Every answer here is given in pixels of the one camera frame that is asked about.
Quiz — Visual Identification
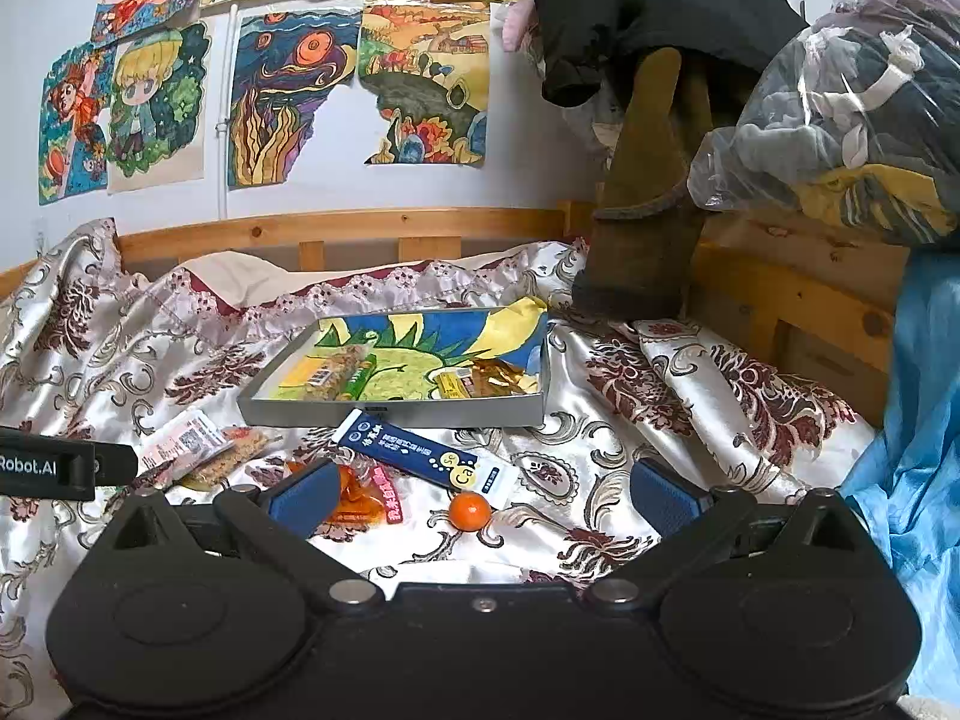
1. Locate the rice stick snack pack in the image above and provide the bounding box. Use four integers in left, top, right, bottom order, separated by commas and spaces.
179, 426, 281, 493

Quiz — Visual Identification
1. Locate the orange pink candy packet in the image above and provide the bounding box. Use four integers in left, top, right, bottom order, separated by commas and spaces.
298, 463, 404, 535

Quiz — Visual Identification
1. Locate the green orange snack packet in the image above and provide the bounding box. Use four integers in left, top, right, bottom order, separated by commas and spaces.
338, 353, 377, 401

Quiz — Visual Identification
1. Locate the small orange fruit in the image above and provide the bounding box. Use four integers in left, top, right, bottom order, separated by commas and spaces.
448, 493, 493, 533

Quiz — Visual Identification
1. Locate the clear rice cracker snack pack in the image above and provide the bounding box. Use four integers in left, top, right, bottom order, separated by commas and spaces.
302, 346, 368, 401

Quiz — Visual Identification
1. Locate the yellow seaweed snack packet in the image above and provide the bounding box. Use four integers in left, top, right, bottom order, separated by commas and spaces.
433, 367, 478, 400

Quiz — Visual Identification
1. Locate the floral satin bed cover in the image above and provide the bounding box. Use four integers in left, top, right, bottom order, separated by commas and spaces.
0, 216, 879, 720

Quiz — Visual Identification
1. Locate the white pink snack packet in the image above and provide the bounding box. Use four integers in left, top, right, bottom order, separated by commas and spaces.
139, 408, 233, 489

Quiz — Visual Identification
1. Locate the blue white long box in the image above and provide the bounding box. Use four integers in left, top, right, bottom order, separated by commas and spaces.
332, 410, 521, 509

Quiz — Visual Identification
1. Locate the blue plastic sheet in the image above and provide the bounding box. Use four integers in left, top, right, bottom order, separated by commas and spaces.
841, 250, 958, 706

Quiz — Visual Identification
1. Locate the gold foil snack packet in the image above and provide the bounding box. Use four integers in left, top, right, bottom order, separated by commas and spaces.
470, 358, 539, 398

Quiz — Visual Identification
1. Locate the grey tray with dinosaur drawing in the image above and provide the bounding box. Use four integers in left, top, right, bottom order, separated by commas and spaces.
238, 296, 548, 429

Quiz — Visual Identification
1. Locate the plastic bag of clothes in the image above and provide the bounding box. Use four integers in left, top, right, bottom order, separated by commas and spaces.
686, 0, 958, 247

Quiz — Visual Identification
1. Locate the brown hanging coat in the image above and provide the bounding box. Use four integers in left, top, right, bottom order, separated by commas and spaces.
534, 0, 805, 322

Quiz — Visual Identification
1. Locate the wooden bed frame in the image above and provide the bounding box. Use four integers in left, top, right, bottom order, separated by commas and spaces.
0, 196, 913, 430

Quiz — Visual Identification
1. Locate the blond child wall drawing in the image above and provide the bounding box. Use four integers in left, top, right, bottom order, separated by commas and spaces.
106, 21, 212, 195

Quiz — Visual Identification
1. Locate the swirly yellow wall drawing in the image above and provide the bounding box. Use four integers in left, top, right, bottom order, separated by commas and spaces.
226, 8, 361, 190

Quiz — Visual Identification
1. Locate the green hill wall drawing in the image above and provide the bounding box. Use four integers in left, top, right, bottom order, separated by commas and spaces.
358, 0, 490, 166

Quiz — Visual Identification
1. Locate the anime girl wall drawing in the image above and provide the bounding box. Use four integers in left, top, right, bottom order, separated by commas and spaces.
37, 0, 199, 205

